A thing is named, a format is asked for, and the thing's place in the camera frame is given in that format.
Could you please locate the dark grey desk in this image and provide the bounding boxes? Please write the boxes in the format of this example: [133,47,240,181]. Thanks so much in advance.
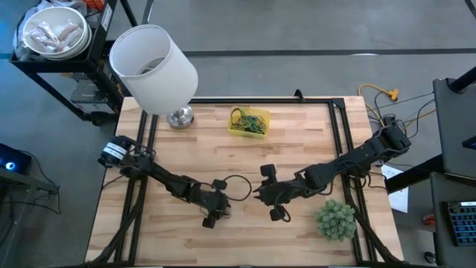
[385,153,476,268]

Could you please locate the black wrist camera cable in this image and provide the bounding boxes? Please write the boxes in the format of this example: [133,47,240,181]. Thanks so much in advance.
[273,189,292,223]
[222,173,253,202]

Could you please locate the black side table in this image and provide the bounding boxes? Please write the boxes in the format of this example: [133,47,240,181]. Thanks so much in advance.
[0,173,62,217]

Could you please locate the black aluminium table frame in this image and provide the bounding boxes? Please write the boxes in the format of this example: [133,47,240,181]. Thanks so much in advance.
[86,88,405,268]

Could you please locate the black left wrist camera cable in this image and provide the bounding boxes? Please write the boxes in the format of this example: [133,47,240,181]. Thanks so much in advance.
[222,173,253,202]

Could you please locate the yellow power cable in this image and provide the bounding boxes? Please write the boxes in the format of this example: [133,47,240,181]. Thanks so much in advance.
[357,83,400,127]

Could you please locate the white paper label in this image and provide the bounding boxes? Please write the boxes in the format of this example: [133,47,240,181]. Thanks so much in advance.
[99,2,114,33]

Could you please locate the teal rubber band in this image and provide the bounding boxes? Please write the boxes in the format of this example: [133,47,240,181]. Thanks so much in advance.
[240,115,262,130]

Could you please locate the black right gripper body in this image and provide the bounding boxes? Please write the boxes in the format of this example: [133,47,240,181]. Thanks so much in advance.
[260,163,302,223]

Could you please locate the thin dark brown rubber band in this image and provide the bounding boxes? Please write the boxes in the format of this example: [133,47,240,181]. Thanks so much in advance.
[229,106,261,131]

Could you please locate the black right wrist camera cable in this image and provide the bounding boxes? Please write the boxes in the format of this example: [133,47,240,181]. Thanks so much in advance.
[273,189,292,223]

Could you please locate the white bowl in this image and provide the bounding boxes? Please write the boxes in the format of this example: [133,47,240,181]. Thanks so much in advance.
[21,5,92,62]

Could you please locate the plastic wrapped packets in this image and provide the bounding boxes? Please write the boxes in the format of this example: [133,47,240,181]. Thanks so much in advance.
[28,20,83,53]

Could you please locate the silver lamp white shade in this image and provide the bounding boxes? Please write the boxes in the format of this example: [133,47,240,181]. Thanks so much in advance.
[109,23,199,130]

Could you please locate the black pole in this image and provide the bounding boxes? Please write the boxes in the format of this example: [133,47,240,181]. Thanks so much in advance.
[447,65,476,94]

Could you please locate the yellow translucent plastic bin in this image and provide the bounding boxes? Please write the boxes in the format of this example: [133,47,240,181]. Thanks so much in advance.
[227,106,272,141]

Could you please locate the orange box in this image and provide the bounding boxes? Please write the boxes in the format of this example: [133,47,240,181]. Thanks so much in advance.
[82,0,106,11]

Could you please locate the black metal utility cart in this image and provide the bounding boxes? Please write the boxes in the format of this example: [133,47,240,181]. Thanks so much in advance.
[7,0,129,126]

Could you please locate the green artificial plant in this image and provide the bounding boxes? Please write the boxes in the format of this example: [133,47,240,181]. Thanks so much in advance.
[314,198,358,243]

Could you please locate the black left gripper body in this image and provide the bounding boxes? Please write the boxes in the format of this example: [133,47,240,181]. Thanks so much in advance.
[200,179,231,229]

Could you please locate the green rubber band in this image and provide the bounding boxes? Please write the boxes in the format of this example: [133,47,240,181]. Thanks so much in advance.
[245,115,267,134]

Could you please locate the white paper sheet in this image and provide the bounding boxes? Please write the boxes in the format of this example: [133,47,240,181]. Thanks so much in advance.
[380,164,410,214]

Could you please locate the black device blue light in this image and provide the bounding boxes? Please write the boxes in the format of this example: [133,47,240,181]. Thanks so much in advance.
[0,142,33,176]

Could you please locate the black backlit keyboard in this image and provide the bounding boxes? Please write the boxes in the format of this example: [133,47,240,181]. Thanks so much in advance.
[440,200,476,247]

